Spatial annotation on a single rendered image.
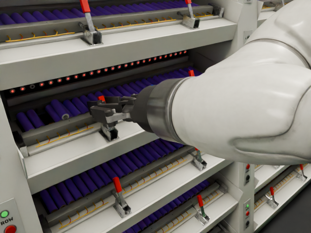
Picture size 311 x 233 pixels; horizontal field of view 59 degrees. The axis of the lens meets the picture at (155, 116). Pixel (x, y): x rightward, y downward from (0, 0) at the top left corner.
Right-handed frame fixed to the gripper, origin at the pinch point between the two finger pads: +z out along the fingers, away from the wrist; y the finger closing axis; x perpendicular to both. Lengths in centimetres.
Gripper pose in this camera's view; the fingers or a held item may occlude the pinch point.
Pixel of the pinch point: (104, 106)
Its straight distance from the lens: 57.3
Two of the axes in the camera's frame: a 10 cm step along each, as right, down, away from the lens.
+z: -6.1, -0.6, 7.9
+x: -2.0, -9.5, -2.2
